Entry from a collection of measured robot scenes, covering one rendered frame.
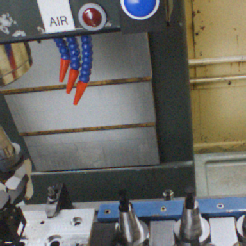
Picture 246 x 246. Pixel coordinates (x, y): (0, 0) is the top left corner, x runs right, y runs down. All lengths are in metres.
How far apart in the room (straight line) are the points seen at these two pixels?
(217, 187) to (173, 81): 0.65
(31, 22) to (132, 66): 0.72
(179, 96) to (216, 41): 0.39
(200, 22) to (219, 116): 0.44
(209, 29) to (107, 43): 0.53
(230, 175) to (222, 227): 1.04
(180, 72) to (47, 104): 0.43
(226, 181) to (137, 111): 0.67
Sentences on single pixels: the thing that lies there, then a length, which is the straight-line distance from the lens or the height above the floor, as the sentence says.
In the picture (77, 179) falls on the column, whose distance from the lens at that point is 1.43.
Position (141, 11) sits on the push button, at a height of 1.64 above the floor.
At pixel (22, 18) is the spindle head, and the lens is 0.41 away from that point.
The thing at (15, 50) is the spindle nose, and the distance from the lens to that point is 0.63.
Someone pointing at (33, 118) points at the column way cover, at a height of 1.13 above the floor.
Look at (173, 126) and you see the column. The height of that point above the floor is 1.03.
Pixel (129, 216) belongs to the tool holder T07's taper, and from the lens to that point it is 0.65.
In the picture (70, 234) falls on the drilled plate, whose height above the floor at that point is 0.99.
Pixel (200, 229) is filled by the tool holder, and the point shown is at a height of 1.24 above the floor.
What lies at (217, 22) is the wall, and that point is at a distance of 1.49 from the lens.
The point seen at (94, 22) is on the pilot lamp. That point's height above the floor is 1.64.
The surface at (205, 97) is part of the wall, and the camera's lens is 1.63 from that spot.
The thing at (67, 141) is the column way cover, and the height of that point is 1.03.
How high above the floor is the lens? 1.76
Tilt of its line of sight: 38 degrees down
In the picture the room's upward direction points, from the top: 9 degrees counter-clockwise
